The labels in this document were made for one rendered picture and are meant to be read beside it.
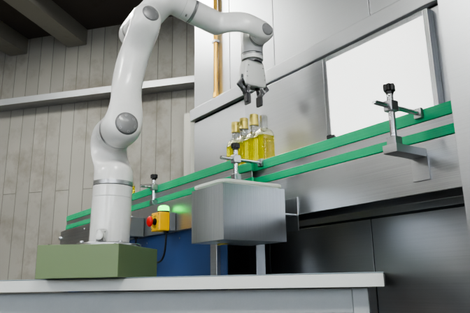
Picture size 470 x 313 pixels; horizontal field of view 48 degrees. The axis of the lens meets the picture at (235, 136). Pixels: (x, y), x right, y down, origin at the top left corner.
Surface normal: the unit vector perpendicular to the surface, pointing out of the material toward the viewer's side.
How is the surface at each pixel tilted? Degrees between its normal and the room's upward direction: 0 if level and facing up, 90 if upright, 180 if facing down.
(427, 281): 90
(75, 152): 90
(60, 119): 90
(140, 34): 128
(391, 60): 90
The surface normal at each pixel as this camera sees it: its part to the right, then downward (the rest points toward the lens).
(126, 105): 0.46, -0.66
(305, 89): -0.82, -0.14
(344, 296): -0.27, -0.25
